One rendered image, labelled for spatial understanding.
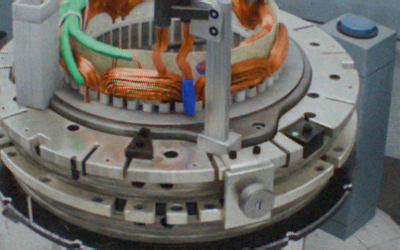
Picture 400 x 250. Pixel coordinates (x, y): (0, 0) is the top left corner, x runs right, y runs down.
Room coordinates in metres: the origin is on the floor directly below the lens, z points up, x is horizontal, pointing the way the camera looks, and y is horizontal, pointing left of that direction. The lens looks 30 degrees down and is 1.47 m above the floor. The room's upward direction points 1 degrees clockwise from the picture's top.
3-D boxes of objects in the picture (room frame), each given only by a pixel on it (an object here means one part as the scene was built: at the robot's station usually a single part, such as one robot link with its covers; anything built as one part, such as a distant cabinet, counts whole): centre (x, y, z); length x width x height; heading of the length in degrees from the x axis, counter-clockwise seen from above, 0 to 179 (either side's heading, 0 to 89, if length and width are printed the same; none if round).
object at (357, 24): (0.97, -0.17, 1.04); 0.04 x 0.04 x 0.01
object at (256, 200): (0.58, -0.04, 1.08); 0.03 x 0.01 x 0.03; 112
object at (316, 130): (0.64, -0.08, 1.09); 0.03 x 0.02 x 0.02; 141
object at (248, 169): (0.60, -0.03, 1.07); 0.04 x 0.02 x 0.05; 112
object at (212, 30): (0.61, 0.00, 1.20); 0.02 x 0.01 x 0.03; 56
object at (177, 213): (0.59, 0.02, 1.06); 0.02 x 0.02 x 0.01; 4
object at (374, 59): (0.97, -0.17, 0.91); 0.07 x 0.07 x 0.25; 49
